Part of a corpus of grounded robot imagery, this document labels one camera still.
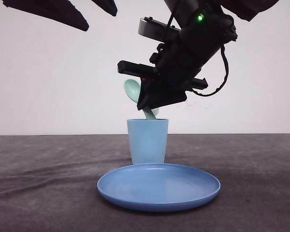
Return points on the white plastic fork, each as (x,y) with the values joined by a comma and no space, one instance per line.
(155,111)

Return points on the dark grey tablecloth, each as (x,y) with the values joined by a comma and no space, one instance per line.
(48,184)

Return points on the mint green plastic spoon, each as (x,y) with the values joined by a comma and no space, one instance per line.
(132,89)

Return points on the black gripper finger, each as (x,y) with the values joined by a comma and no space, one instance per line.
(62,11)
(108,6)

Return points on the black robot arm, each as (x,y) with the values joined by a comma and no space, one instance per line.
(183,11)

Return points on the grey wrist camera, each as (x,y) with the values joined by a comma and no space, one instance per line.
(153,29)

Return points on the light blue plastic cup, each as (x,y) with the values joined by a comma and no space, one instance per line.
(148,140)

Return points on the blue plastic plate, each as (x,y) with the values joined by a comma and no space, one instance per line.
(158,187)

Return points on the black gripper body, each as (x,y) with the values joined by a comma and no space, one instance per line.
(177,62)

